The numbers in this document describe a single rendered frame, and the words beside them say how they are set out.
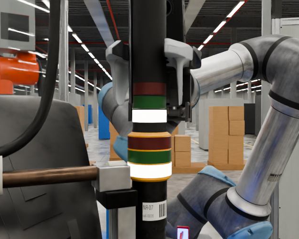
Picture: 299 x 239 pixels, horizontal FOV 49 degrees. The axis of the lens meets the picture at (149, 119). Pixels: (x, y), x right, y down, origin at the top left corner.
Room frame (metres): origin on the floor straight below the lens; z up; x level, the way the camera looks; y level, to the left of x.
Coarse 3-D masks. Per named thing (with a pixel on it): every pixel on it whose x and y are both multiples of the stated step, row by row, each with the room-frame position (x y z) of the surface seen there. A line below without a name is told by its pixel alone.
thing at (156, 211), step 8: (136, 184) 0.31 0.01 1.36; (144, 184) 0.31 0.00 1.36; (152, 184) 0.31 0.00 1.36; (160, 184) 0.31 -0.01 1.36; (144, 192) 0.31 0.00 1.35; (152, 192) 0.31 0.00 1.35; (160, 192) 0.31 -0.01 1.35; (144, 200) 0.31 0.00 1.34; (152, 200) 0.31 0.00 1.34; (160, 200) 0.31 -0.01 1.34; (136, 208) 0.31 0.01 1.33; (144, 208) 0.31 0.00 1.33; (152, 208) 0.31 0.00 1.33; (160, 208) 0.31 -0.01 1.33; (136, 216) 0.31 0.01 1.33; (144, 216) 0.31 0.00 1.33; (152, 216) 0.31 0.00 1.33; (160, 216) 0.31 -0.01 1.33; (136, 224) 0.31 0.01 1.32; (144, 224) 0.31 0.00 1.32; (152, 224) 0.31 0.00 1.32; (160, 224) 0.31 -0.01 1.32; (136, 232) 0.31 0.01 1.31; (144, 232) 0.31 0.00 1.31; (152, 232) 0.31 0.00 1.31; (160, 232) 0.31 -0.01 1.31
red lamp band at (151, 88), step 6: (132, 84) 0.32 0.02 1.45; (138, 84) 0.31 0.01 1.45; (144, 84) 0.31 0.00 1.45; (150, 84) 0.31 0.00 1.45; (156, 84) 0.31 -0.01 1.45; (162, 84) 0.31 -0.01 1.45; (132, 90) 0.32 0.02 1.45; (138, 90) 0.31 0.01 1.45; (144, 90) 0.31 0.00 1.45; (150, 90) 0.31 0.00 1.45; (156, 90) 0.31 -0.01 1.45; (162, 90) 0.31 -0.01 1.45
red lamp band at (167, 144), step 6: (132, 138) 0.31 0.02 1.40; (138, 138) 0.30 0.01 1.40; (144, 138) 0.30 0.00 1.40; (150, 138) 0.30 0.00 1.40; (156, 138) 0.30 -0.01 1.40; (162, 138) 0.31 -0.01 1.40; (168, 138) 0.31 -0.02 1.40; (132, 144) 0.31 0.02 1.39; (138, 144) 0.30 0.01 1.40; (144, 144) 0.30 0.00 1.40; (150, 144) 0.30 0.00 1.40; (156, 144) 0.30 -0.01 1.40; (162, 144) 0.31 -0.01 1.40; (168, 144) 0.31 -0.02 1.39
